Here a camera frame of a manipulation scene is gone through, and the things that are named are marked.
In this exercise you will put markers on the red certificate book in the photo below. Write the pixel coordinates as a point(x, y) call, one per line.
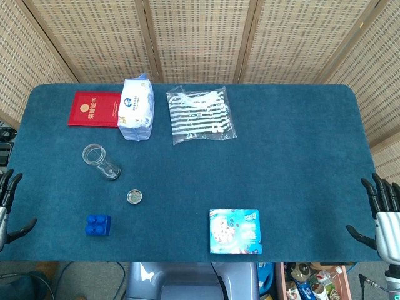
point(93, 109)

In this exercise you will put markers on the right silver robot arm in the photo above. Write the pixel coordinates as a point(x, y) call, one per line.
point(393, 281)

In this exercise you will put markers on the pink bin with clutter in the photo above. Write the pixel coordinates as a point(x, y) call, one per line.
point(312, 281)

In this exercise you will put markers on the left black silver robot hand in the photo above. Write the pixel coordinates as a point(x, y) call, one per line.
point(3, 218)

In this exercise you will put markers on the blue building block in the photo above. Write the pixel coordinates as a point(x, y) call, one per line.
point(98, 225)

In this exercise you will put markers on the dark electronics pile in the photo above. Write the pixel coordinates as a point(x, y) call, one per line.
point(4, 150)

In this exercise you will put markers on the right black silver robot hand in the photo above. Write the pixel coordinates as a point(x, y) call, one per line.
point(387, 231)

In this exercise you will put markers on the blue table mat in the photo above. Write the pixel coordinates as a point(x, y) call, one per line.
point(281, 156)

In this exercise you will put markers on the woven folding screen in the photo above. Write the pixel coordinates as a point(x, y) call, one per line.
point(200, 37)

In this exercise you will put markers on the striped shirt in plastic bag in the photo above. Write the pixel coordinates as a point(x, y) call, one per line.
point(201, 115)

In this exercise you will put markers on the blue cookie box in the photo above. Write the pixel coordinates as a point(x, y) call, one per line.
point(236, 231)

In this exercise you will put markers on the clear glass cup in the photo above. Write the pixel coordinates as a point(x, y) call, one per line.
point(107, 168)

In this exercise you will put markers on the white tissue pack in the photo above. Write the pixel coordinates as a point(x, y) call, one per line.
point(136, 106)

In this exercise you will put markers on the grey-blue robot torso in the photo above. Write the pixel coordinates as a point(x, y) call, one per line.
point(187, 281)

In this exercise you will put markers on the blue plastic container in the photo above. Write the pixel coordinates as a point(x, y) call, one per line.
point(265, 276)

